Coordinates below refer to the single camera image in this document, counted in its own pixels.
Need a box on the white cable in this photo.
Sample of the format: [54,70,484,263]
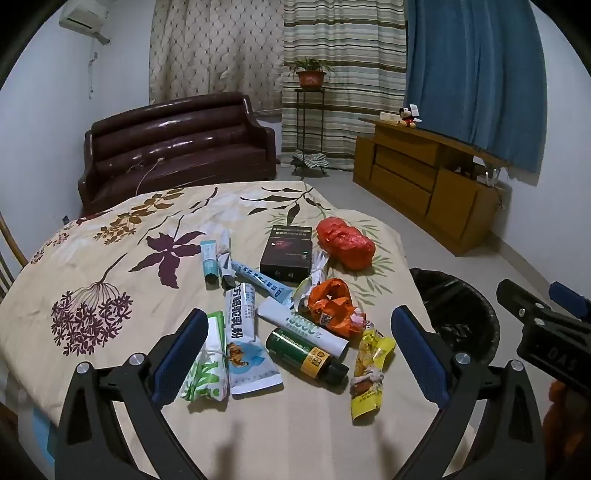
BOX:
[129,157,166,195]

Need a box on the green white packet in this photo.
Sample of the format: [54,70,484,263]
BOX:
[179,311,230,401]

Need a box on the dark small tube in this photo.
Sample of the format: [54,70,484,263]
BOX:
[216,230,236,289]

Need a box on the wooden chair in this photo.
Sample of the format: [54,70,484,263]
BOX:
[0,212,28,301]

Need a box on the blue toothpaste tube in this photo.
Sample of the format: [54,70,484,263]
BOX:
[230,261,296,305]

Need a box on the small teal tube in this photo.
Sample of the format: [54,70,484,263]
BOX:
[200,240,220,284]

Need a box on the dark brown leather sofa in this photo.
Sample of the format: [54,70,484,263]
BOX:
[76,91,278,215]

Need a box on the striped curtain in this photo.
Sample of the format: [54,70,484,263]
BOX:
[281,0,409,171]

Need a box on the potted plant in red pot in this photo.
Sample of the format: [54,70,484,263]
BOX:
[288,56,338,89]

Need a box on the wooden cabinet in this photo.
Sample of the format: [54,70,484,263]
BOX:
[353,116,511,256]

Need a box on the checkered cloth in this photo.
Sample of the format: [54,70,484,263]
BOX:
[295,152,329,169]

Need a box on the green bottle with black cap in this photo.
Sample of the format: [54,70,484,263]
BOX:
[265,327,349,384]

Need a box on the yellow snack packet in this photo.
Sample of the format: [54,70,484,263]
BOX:
[350,329,397,422]

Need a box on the beige diamond pattern curtain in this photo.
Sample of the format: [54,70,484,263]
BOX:
[148,0,287,112]

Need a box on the blue curtain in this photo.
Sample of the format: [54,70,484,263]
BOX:
[403,0,555,174]

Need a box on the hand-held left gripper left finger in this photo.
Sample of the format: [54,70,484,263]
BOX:
[54,308,211,480]

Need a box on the white router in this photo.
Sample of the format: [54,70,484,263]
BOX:
[473,157,506,188]

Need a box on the orange wrapper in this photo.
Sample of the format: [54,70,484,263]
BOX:
[307,278,361,335]

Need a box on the bin with black bag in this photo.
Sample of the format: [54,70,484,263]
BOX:
[409,267,502,370]

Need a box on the red plastic bag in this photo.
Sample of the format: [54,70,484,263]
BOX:
[316,217,376,270]

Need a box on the large white tube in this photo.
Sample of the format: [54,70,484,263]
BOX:
[257,296,349,358]

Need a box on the mouse plush toy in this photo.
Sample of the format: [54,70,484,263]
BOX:
[398,105,423,128]

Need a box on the black box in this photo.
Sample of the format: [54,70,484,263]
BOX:
[259,224,312,283]

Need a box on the floral beige blanket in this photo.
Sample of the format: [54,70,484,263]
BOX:
[0,181,476,480]

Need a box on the white sachet with tiger print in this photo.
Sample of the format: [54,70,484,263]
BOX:
[225,282,283,396]

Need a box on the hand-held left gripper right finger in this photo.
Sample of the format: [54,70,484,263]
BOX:
[390,305,546,480]

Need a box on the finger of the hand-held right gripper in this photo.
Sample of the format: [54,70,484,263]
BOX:
[549,281,591,324]
[496,278,550,333]

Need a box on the black metal plant stand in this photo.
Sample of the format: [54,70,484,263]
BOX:
[291,87,331,178]

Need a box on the white air conditioner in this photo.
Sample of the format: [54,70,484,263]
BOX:
[59,0,112,44]

